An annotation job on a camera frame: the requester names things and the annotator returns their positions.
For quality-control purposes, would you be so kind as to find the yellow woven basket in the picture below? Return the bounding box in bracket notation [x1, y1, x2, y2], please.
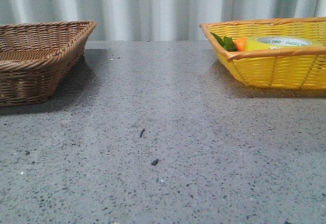
[200, 17, 325, 90]

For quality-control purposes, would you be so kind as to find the orange toy carrot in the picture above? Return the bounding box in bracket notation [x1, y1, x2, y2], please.
[211, 32, 246, 51]

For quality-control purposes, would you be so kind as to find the white pleated curtain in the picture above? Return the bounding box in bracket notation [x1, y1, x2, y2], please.
[1, 0, 325, 41]

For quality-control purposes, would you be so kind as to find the brown wicker basket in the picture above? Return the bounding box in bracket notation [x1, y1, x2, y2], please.
[1, 20, 96, 106]

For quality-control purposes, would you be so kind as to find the yellow packing tape roll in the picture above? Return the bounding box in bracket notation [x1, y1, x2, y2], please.
[244, 36, 323, 51]

